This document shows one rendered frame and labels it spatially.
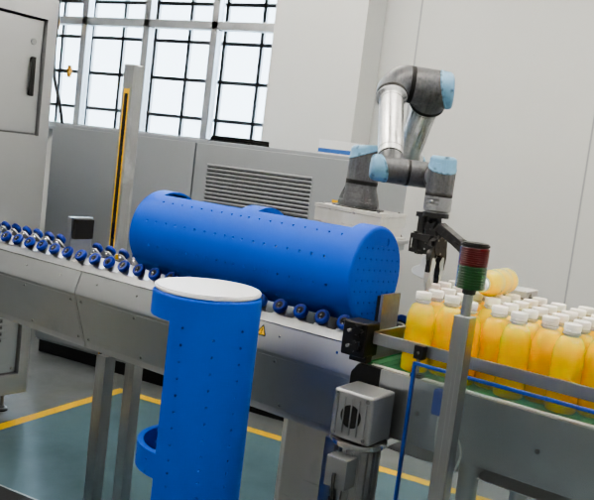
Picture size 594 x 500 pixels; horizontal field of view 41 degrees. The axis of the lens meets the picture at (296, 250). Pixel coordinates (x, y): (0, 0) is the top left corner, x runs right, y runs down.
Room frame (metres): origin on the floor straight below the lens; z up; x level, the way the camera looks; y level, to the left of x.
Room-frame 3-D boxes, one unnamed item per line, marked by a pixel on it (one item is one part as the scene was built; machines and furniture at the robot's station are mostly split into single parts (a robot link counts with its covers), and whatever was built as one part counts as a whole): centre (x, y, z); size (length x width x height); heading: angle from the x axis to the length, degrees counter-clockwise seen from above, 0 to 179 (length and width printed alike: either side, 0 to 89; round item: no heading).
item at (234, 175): (4.68, 0.51, 0.72); 2.15 x 0.54 x 1.45; 63
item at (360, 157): (2.88, -0.21, 1.41); 0.13 x 0.12 x 0.14; 92
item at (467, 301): (1.70, -0.38, 1.18); 0.06 x 0.06 x 0.16
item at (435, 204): (2.17, -0.36, 1.31); 0.08 x 0.08 x 0.05
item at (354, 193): (2.89, -0.20, 1.30); 0.15 x 0.15 x 0.10
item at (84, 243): (2.98, 0.82, 1.00); 0.10 x 0.04 x 0.15; 145
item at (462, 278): (1.70, -0.38, 1.18); 0.06 x 0.06 x 0.05
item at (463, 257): (1.70, -0.38, 1.23); 0.06 x 0.06 x 0.04
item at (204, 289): (2.05, 0.22, 1.03); 0.28 x 0.28 x 0.01
